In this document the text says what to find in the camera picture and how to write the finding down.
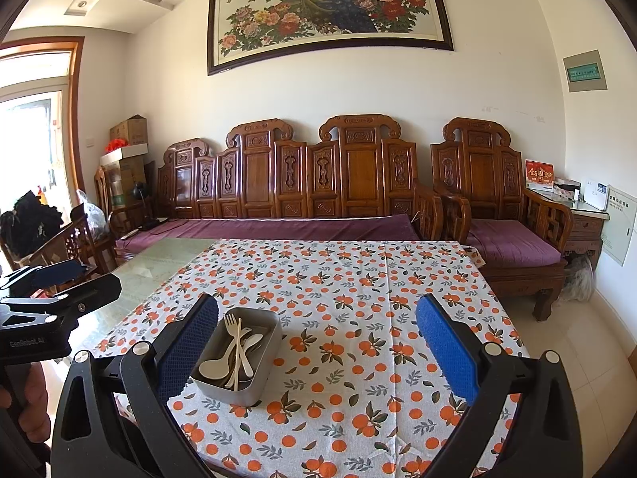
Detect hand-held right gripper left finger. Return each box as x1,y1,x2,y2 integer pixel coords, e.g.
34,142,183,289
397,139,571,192
50,294,221,478

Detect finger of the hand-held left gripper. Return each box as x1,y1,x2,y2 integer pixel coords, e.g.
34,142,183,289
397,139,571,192
0,258,86,290
0,273,123,317

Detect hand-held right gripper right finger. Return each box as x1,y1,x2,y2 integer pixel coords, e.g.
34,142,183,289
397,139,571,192
415,294,583,478

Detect white spoon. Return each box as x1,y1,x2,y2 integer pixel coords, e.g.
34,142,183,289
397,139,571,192
239,333,264,374
198,331,240,380

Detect white fork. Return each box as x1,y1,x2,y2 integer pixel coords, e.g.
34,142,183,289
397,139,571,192
223,313,240,359

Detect light wooden chopstick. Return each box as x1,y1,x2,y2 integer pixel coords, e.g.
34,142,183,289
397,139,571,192
233,317,244,392

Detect grey metal container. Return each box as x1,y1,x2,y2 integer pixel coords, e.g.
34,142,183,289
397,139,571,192
190,307,282,407

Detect person's left hand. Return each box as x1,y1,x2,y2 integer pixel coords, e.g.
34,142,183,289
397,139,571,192
20,360,49,426

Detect wooden dining chair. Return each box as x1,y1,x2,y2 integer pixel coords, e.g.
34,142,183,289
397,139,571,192
20,206,117,280

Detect black clothing pile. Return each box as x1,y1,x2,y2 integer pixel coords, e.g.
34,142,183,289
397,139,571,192
0,192,64,264

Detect clear plastic bag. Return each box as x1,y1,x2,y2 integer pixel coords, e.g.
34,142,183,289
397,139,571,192
74,189,110,240

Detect orange fruit print tablecloth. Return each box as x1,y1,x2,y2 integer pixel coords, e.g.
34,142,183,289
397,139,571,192
92,239,533,478

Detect stacked storage boxes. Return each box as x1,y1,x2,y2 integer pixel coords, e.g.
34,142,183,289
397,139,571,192
102,159,150,210

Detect black desk lamp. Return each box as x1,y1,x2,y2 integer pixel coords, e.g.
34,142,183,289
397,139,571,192
132,182,152,225

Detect purple armchair cushion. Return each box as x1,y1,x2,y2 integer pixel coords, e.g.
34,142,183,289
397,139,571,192
467,218,563,267

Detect flat white box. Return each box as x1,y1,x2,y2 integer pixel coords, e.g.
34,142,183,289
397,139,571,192
100,143,149,167

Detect translucent plastic bag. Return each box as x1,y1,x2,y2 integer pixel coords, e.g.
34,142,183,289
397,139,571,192
562,254,595,302

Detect wooden side table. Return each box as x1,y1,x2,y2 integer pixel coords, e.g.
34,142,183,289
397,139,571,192
560,194,610,260

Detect carved wooden armchair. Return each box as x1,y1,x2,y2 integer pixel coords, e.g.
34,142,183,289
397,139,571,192
430,117,575,322

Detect carved wooden sofa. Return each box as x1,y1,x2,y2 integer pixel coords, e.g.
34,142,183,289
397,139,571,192
108,118,444,260

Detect red desk calendar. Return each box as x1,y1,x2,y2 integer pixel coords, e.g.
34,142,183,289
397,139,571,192
525,159,555,192

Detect white electrical panel door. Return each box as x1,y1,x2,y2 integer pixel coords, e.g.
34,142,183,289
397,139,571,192
600,184,633,267

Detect white tabletop device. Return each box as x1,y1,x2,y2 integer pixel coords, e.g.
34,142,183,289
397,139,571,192
582,179,609,211

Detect framed peacock painting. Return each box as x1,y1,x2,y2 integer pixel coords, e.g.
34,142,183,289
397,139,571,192
206,0,455,77

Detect wooden door frame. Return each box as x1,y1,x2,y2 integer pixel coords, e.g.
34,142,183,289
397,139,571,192
0,36,86,200

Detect grey wall panel green label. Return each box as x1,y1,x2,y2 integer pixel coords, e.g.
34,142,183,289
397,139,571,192
563,50,609,93

